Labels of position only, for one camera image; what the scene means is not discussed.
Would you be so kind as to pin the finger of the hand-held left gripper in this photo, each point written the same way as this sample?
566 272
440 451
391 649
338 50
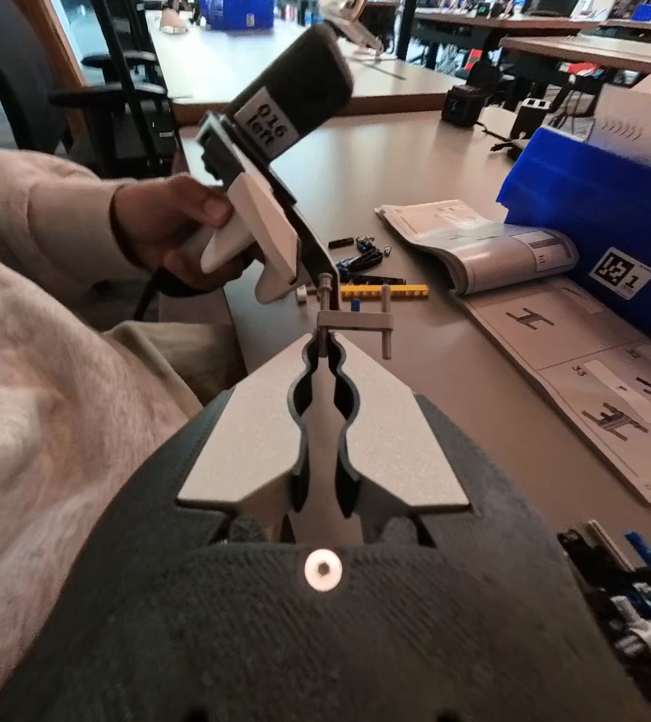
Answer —
269 225
317 259

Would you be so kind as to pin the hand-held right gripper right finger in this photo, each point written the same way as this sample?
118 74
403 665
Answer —
398 451

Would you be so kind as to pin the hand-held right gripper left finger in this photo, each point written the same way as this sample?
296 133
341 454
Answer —
246 451

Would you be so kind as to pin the grey lego axle assembly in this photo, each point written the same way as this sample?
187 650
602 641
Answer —
359 321

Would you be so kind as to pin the person's left forearm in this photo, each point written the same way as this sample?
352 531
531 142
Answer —
49 214

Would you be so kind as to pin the black lego pin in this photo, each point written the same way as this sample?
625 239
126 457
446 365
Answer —
341 243

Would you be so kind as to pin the small white lego piece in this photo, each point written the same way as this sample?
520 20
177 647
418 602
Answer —
301 295

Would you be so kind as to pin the dark blue lego connector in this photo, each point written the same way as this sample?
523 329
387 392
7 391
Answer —
362 259

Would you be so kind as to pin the blue lego pins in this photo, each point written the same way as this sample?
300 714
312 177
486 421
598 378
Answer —
366 243

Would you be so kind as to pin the black lego beam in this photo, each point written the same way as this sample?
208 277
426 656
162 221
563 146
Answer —
376 280

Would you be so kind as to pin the yellow lego beam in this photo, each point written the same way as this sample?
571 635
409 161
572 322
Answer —
384 291

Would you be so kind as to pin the lego instruction booklet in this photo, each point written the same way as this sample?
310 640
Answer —
556 338

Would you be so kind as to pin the pile of loose lego pieces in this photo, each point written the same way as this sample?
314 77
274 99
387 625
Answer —
635 598

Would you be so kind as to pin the person's left hand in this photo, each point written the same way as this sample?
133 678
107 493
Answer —
156 225

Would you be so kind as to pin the grey table with wooden edge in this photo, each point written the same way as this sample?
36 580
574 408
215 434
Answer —
280 62

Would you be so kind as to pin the distant blue bin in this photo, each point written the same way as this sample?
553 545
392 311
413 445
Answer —
238 12

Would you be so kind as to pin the black charger block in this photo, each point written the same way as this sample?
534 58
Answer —
530 118
463 106

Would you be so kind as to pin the black office chair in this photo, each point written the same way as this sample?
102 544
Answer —
128 113

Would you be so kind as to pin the person's light sweatshirt and lap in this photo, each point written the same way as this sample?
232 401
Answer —
49 451

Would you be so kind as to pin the wooden desk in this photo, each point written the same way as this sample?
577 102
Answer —
585 51
500 21

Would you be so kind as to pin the blue plastic bin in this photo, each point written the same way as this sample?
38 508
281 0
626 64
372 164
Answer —
573 208

